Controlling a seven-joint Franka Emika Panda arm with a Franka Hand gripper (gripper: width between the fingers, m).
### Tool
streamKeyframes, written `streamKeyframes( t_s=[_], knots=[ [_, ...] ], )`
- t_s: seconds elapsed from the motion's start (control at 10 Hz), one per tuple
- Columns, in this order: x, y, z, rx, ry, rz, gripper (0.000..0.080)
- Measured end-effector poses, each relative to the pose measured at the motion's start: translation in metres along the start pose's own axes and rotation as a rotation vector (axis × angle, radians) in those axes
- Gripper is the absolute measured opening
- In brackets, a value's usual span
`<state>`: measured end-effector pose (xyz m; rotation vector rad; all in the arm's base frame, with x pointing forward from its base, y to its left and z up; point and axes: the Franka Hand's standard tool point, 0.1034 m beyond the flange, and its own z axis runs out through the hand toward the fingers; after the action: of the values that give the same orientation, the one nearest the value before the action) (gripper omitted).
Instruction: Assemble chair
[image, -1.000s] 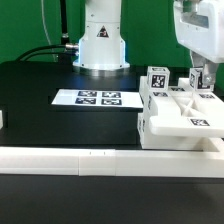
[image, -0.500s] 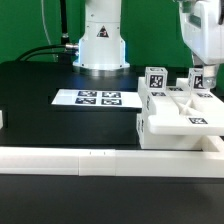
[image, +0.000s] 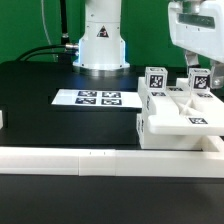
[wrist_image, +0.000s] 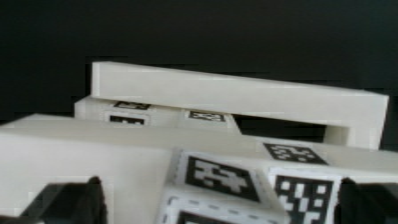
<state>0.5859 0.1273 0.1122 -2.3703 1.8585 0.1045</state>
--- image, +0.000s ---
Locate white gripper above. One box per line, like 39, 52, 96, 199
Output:
168, 0, 224, 89

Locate white tagged nut cube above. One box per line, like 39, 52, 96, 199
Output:
188, 68, 210, 91
145, 67, 168, 90

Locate white chair back frame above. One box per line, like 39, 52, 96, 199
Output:
137, 76, 224, 137

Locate white chair seat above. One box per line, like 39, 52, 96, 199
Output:
136, 113, 202, 150

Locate white U-shaped fence frame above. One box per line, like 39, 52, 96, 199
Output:
0, 109, 224, 178

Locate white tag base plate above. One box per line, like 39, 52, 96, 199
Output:
52, 89, 142, 109

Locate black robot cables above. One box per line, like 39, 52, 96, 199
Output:
16, 0, 81, 62

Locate grey thin cable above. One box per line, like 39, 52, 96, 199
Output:
40, 0, 58, 62

